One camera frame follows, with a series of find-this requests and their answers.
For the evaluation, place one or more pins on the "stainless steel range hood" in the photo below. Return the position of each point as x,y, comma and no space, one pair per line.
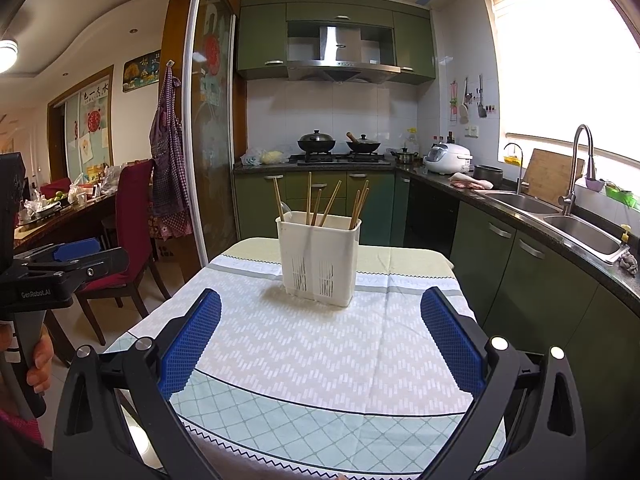
340,45

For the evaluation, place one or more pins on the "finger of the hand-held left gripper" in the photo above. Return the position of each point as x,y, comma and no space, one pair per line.
77,250
100,262

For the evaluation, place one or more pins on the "bunch of wooden chopsticks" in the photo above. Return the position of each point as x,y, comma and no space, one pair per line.
279,199

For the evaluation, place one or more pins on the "bright kitchen window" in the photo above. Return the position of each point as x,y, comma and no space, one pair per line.
550,85

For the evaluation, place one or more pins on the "thin curved water tap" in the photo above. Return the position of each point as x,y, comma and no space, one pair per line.
520,175

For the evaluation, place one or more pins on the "plastic bag of food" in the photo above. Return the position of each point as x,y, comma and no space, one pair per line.
267,156

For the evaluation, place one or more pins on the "grey dish rag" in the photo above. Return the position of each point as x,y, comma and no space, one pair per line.
629,265

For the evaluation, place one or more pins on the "black built-in appliance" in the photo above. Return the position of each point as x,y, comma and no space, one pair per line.
430,215

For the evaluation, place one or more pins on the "pile of bagged groceries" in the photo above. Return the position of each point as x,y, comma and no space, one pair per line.
100,180

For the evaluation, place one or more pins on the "round ceiling light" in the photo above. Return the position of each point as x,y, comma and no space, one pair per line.
7,55

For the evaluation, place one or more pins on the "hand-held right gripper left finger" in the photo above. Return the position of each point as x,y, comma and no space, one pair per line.
192,340

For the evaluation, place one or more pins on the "wooden dining table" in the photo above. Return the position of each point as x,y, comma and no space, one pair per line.
60,220

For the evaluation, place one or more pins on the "small lidded cooking pot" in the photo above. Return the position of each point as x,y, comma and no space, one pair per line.
404,156

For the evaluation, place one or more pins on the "metal spoon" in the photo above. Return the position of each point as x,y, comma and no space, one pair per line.
286,208

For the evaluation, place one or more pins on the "green plastic container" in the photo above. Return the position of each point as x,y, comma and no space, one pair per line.
620,195

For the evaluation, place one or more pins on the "hanging black spatula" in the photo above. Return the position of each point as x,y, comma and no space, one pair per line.
481,107

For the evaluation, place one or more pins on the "person's pink patterned garment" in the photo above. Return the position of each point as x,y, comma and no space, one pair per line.
20,425

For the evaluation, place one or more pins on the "black round pot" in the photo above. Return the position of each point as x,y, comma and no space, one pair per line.
487,172

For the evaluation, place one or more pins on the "yellow cooking oil bottle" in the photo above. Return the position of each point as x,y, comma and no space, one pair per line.
411,139

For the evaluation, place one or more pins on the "white rice cooker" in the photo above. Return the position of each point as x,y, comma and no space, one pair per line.
447,157

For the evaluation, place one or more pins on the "glass sliding door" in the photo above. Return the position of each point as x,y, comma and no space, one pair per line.
212,160

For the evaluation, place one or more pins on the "person's left hand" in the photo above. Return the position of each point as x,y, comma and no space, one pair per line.
40,360

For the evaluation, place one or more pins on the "dark stone countertop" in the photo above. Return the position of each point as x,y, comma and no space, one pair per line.
440,178

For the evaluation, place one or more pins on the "hanging ladle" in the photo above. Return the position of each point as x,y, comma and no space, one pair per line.
464,112

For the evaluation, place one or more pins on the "landscape wall clock picture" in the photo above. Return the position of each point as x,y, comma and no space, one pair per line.
141,72

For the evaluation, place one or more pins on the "yellow capped sink fitting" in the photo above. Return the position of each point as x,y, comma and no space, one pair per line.
625,234

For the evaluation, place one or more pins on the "row of sauce bottles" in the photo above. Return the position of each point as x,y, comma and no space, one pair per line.
442,141

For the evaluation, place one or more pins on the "black lidded wok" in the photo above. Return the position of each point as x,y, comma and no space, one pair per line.
364,145
316,141

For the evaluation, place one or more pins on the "red upholstered wooden chair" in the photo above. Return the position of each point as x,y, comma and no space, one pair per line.
55,187
132,220

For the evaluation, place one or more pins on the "green wall cabinets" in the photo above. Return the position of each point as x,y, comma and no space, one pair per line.
260,35

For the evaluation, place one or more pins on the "purple checked apron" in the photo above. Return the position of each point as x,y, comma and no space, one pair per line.
167,170

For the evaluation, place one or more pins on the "tall steel kitchen faucet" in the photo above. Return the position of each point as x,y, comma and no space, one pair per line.
570,180

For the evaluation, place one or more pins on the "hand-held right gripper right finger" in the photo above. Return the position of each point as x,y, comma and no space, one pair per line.
450,345

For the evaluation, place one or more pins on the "stainless steel double sink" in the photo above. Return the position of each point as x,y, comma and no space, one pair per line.
580,235

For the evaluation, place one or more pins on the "wooden cutting board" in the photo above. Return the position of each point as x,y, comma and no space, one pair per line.
547,175

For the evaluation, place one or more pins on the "pink hanging wall item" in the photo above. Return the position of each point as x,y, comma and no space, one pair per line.
453,100

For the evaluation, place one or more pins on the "white plastic utensil holder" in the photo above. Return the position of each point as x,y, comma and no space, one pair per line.
320,260

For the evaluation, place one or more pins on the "patterned white green tablecloth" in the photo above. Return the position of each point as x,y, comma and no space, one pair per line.
320,350

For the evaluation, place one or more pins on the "tray of green limes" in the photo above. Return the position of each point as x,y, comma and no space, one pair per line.
52,197

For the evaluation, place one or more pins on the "glass door with posters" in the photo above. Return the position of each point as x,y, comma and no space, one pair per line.
92,120

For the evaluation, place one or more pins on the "purple plastic cup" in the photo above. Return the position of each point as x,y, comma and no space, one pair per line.
592,184

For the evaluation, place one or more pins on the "cardboard box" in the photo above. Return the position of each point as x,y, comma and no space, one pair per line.
170,250

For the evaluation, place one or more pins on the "pink cloth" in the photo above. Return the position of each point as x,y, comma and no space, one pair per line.
467,181

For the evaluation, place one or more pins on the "black gas stove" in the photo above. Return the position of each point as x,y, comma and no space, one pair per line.
340,160

